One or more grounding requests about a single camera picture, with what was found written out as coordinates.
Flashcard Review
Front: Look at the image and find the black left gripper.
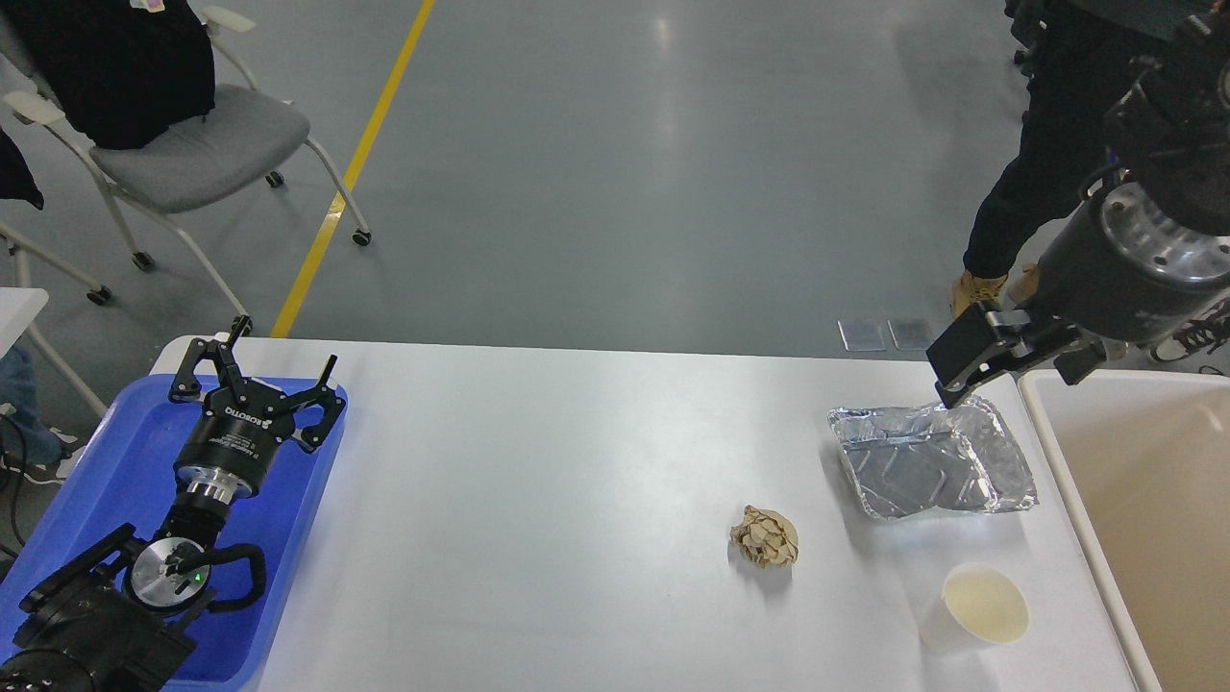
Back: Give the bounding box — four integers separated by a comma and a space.
169, 315, 347, 500

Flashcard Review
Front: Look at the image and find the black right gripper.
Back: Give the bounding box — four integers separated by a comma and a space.
926, 183, 1228, 408

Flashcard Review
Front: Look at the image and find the white paper cup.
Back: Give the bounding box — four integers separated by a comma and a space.
918, 562, 1032, 655

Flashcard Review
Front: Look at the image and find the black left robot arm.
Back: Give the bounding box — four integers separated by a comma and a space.
2, 318, 348, 691

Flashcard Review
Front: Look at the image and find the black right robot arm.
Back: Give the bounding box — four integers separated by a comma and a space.
926, 1, 1228, 408

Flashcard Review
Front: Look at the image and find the tan boot left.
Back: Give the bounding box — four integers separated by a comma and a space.
948, 270, 1009, 321

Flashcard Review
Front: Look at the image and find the tan boot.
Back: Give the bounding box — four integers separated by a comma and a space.
1007, 263, 1130, 358
948, 270, 1009, 321

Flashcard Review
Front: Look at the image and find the tan boot right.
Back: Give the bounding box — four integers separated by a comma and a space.
1007, 263, 1130, 358

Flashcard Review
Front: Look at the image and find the clear floor plate right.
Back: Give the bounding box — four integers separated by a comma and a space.
887, 318, 935, 352

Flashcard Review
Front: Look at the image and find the clear floor plate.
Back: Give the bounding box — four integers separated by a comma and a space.
887, 318, 935, 352
836, 320, 888, 352

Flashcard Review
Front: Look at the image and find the clear floor plate left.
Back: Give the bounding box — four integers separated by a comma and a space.
836, 320, 888, 352

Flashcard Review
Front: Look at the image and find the crumpled aluminium foil tray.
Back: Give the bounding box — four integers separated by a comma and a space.
827, 397, 1041, 521

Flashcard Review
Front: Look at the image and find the blue plastic tray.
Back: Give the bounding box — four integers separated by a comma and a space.
1, 374, 346, 691

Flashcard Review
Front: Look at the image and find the beige plastic bin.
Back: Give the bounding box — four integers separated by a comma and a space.
1018, 371, 1229, 691

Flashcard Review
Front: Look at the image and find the black white sneaker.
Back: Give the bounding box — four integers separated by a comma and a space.
1149, 297, 1229, 363

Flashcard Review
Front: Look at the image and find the grey office chair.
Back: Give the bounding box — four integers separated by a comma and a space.
2, 2, 371, 312

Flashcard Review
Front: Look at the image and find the person in black trousers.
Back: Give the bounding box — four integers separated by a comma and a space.
963, 0, 1193, 280

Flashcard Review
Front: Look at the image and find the crumpled brown paper ball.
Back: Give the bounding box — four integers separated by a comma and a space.
729, 505, 800, 569

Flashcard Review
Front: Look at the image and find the black jacket on chair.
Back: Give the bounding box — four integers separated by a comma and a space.
2, 1, 216, 150

